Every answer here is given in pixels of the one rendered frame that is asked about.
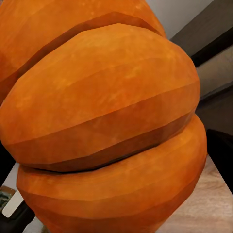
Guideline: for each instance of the pumpkin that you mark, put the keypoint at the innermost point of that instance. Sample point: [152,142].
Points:
[98,108]

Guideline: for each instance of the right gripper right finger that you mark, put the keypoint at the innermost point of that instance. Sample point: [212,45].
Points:
[220,149]

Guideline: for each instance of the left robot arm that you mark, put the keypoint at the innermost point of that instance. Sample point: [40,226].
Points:
[15,215]

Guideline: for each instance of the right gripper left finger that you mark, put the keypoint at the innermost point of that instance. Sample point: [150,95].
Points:
[7,162]

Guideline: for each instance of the cabinet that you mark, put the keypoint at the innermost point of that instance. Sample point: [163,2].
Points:
[208,40]

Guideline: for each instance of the door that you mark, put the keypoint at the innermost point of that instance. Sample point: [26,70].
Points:
[36,226]

